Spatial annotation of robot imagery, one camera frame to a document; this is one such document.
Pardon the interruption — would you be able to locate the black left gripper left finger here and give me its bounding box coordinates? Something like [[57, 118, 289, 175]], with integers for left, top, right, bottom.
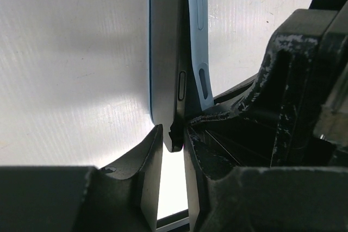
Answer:
[[1, 125, 163, 231]]

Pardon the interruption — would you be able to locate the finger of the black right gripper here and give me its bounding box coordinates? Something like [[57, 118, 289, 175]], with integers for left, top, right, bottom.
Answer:
[[187, 32, 324, 167]]

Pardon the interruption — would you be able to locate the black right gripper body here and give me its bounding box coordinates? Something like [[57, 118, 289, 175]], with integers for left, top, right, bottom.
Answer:
[[307, 0, 348, 167]]

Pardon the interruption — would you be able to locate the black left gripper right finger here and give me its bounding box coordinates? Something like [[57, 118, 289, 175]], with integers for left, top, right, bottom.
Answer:
[[184, 128, 347, 231]]

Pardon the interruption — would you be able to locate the light blue phone case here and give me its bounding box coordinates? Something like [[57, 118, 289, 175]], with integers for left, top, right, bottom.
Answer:
[[186, 0, 213, 110]]

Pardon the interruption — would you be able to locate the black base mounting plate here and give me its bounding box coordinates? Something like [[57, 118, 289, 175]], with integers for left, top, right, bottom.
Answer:
[[156, 209, 190, 232]]

